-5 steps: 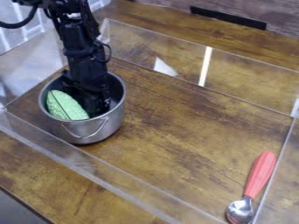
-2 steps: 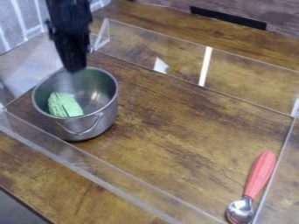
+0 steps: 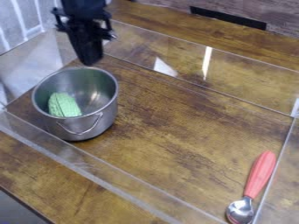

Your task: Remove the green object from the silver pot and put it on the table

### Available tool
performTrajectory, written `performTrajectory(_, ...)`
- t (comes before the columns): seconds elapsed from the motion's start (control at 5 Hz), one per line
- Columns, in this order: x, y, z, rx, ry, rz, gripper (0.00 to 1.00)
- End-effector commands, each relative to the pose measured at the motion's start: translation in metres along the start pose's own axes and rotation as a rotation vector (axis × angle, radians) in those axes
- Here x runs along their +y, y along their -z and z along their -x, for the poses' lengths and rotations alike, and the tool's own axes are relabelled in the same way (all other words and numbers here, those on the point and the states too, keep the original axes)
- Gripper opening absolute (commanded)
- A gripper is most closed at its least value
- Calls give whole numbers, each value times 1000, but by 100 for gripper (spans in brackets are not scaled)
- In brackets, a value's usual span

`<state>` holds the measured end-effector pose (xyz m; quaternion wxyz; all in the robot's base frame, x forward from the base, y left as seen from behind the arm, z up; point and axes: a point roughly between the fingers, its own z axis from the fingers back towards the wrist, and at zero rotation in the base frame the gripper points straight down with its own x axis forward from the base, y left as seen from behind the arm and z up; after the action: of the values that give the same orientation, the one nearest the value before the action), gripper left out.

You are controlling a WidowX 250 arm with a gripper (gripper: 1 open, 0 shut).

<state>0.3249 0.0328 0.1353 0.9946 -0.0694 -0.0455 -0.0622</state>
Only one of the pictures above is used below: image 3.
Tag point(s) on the green bumpy toy vegetable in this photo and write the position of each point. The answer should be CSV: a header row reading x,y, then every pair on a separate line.
x,y
63,105

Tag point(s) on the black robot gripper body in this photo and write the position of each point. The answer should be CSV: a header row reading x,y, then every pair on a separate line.
x,y
85,19

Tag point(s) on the black wall slot strip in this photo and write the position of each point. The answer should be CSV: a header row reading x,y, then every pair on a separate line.
x,y
229,18

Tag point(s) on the red handled metal spoon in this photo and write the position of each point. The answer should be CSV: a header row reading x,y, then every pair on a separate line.
x,y
241,211

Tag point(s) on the silver metal pot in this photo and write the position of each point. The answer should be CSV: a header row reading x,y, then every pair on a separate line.
x,y
77,102

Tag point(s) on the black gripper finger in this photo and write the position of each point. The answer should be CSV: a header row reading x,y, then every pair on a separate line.
x,y
87,44

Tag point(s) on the clear acrylic tray walls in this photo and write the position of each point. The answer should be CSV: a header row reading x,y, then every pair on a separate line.
x,y
200,112

